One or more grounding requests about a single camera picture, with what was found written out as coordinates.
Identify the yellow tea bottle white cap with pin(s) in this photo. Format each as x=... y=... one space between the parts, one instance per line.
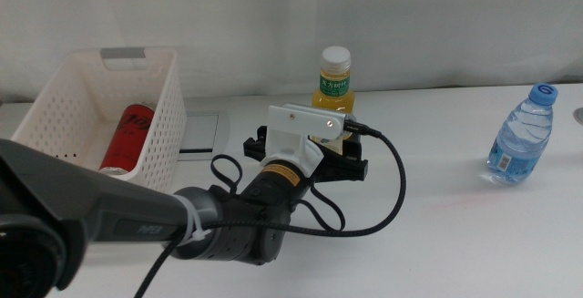
x=334 y=84

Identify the white perforated plastic basket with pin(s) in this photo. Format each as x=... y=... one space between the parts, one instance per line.
x=168 y=116

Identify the white backdrop curtain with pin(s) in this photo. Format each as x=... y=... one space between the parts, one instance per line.
x=410 y=24

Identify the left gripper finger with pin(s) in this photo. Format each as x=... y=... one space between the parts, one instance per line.
x=262 y=136
x=351 y=147

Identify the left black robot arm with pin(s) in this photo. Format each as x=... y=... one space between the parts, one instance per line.
x=91 y=207

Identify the white zip tie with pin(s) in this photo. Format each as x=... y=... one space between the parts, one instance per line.
x=193 y=225

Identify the red cola can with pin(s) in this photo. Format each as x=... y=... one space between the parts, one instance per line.
x=127 y=143

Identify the silver table socket panel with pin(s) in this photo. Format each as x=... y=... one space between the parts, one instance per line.
x=202 y=131

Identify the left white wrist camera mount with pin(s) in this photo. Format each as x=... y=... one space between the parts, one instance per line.
x=300 y=122

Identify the clear water bottle blue cap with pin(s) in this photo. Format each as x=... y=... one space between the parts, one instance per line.
x=521 y=143

